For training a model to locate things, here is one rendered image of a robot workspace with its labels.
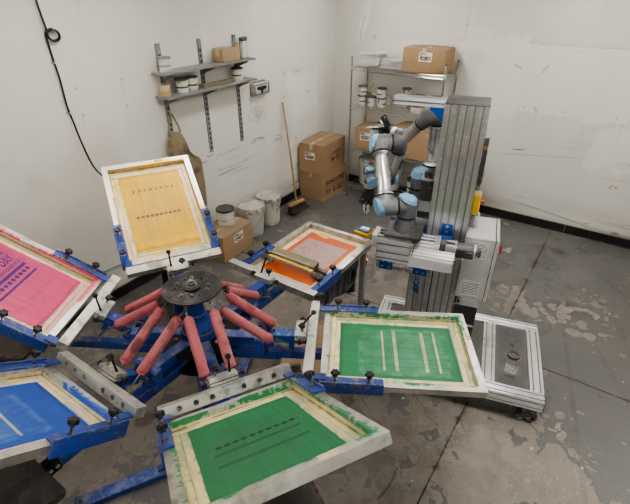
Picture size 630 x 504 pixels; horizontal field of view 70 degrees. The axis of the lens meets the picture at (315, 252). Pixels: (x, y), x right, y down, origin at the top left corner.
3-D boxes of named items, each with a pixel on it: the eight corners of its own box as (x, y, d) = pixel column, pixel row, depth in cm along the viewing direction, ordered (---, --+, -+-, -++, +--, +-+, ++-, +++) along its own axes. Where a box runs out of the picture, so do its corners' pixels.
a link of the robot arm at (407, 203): (418, 218, 280) (420, 198, 273) (397, 219, 280) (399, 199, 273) (413, 210, 291) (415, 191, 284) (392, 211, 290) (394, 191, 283)
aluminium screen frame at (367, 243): (309, 224, 362) (309, 220, 360) (374, 245, 333) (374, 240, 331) (243, 269, 306) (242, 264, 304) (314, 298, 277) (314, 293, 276)
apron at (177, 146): (204, 203, 495) (190, 105, 441) (209, 205, 491) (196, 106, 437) (166, 222, 457) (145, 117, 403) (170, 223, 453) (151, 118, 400)
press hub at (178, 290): (219, 417, 317) (193, 252, 248) (262, 444, 298) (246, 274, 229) (176, 458, 289) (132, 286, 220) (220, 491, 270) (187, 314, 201)
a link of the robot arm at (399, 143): (409, 129, 288) (394, 176, 331) (392, 129, 287) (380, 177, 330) (412, 143, 283) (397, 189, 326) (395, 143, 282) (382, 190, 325)
